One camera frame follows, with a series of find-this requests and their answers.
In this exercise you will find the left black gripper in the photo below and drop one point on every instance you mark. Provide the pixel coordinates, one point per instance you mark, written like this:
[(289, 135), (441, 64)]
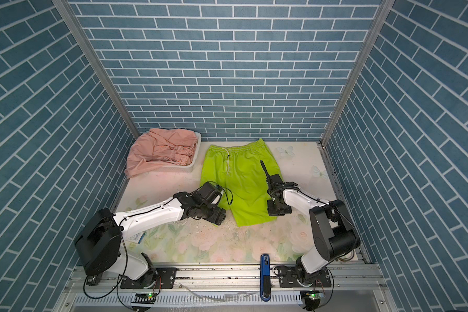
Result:
[(216, 218)]

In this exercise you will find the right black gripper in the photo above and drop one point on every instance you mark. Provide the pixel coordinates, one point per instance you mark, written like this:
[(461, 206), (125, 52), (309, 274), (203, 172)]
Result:
[(271, 211)]

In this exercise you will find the neon green shorts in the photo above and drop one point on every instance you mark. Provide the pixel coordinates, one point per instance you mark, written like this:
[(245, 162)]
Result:
[(238, 170)]

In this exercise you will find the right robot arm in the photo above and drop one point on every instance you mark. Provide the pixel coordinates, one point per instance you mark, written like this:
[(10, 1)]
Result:
[(334, 234)]

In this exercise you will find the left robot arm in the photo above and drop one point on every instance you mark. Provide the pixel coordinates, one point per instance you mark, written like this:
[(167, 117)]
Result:
[(100, 243)]

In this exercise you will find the pink shorts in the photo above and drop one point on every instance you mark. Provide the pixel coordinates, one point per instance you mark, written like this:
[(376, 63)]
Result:
[(161, 147)]

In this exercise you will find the brown tape roll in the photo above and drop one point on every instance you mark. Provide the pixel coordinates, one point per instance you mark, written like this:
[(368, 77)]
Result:
[(348, 257)]

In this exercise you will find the blue handheld tool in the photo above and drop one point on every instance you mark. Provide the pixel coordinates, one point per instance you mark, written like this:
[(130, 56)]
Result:
[(265, 283)]

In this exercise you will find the black stapler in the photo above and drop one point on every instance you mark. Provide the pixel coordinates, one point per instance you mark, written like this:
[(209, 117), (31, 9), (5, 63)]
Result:
[(93, 280)]

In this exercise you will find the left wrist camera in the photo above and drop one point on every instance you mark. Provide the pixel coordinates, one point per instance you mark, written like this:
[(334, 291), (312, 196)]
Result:
[(208, 194)]

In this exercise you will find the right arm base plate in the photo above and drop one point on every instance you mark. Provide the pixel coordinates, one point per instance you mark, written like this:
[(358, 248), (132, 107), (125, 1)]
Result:
[(296, 276)]

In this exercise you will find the aluminium front rail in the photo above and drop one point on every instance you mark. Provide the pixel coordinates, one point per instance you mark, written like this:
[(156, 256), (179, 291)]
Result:
[(247, 277)]

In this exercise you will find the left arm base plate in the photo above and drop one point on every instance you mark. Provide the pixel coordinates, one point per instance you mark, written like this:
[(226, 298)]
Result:
[(160, 278)]

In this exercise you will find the white slotted cable duct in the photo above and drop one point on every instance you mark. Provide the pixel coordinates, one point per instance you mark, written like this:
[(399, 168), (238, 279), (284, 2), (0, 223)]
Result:
[(187, 299)]

